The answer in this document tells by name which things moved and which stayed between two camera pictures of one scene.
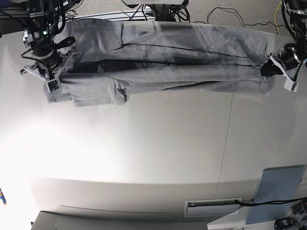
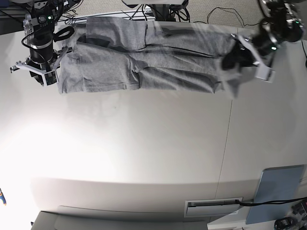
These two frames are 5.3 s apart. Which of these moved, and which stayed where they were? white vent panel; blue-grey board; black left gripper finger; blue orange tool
Moved: black left gripper finger
Stayed: blue orange tool; blue-grey board; white vent panel
